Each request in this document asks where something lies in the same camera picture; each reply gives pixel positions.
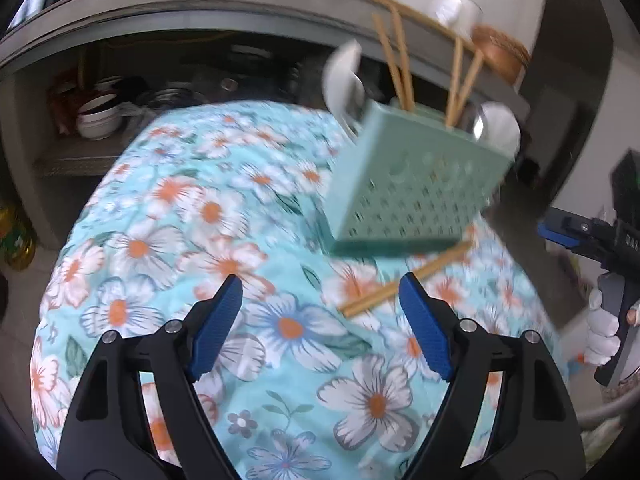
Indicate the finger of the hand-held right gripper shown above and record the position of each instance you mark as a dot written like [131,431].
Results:
[570,232]

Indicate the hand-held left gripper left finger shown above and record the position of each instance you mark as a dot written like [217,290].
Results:
[217,325]

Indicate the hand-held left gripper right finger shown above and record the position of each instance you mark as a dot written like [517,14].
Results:
[425,330]

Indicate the large metal spoon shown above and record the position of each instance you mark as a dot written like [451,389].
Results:
[500,127]

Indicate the green perforated utensil holder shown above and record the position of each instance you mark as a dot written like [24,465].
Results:
[415,195]

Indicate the person's right hand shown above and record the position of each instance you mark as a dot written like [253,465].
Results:
[602,335]

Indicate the floral blue quilt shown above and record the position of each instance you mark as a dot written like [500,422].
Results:
[280,330]

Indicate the grey pipe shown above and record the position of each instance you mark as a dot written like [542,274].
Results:
[605,407]

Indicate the green shaggy rug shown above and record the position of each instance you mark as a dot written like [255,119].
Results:
[612,447]

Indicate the cooking oil bottle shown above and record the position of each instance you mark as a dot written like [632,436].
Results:
[17,240]

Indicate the steel basin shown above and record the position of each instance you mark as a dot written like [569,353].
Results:
[170,100]

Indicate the stack of white bowls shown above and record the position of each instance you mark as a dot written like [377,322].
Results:
[97,122]

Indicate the red plastic bag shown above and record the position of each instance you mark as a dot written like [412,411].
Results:
[65,105]

